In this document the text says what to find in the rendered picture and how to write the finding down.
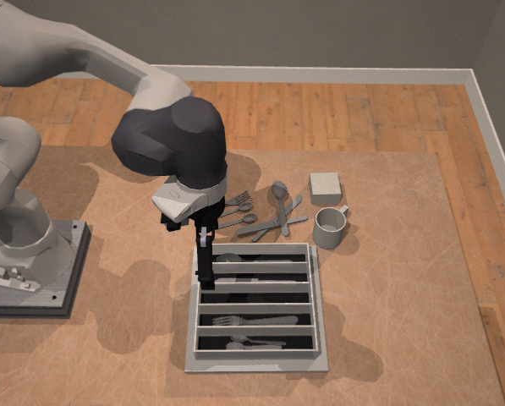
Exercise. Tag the grey mug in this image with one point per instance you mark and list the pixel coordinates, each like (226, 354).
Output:
(329, 227)

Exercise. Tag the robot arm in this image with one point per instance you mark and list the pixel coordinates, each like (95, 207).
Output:
(166, 130)

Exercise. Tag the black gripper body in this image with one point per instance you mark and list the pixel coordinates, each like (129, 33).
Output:
(207, 214)

